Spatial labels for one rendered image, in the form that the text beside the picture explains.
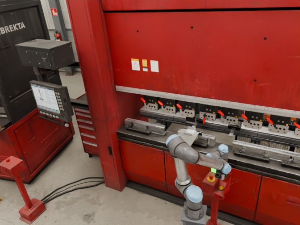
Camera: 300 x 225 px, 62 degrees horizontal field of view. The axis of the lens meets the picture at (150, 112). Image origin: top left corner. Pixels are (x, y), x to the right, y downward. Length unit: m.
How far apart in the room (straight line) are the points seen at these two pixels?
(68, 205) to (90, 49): 1.94
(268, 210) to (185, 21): 1.91
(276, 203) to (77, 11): 2.52
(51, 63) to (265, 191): 2.24
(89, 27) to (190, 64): 0.97
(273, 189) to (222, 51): 1.31
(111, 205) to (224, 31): 2.34
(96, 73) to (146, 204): 1.67
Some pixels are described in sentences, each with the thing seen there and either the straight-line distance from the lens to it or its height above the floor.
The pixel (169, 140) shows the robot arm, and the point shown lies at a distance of 1.76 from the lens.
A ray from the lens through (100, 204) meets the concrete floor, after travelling 3.34.
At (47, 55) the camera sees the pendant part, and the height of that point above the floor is 1.88.
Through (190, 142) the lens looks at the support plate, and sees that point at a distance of 2.43.
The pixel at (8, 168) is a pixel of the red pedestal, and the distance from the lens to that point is 3.00.
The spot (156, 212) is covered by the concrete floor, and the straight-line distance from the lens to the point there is 3.13.
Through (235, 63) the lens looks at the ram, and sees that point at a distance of 2.16.
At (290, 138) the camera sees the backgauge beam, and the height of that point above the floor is 0.97.
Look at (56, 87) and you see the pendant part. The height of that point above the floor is 1.60.
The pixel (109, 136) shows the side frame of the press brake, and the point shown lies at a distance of 2.88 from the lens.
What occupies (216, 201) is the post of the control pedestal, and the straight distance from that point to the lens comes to 2.51.
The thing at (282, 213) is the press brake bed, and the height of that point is 0.39.
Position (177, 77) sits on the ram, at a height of 1.57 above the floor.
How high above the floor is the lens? 2.41
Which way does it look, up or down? 28 degrees down
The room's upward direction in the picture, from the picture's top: 5 degrees counter-clockwise
